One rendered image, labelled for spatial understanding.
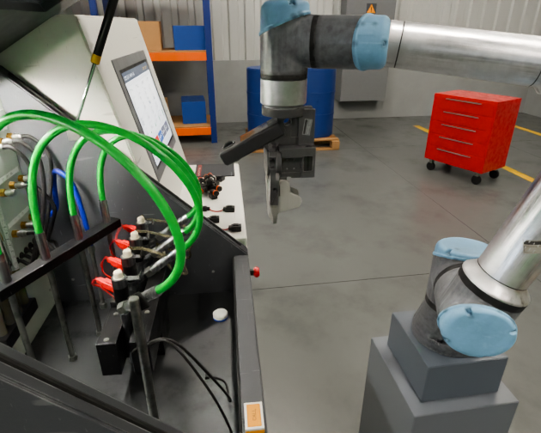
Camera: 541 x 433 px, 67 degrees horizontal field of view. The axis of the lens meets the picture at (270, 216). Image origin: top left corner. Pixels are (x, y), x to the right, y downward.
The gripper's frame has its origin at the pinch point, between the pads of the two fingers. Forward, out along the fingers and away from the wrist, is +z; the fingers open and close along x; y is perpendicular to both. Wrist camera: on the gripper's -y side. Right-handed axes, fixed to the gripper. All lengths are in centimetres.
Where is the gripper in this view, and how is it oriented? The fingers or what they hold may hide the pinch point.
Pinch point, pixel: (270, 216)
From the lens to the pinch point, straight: 75.7
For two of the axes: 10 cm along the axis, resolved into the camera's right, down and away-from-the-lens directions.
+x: -1.0, -4.2, 9.0
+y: 9.9, -0.4, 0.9
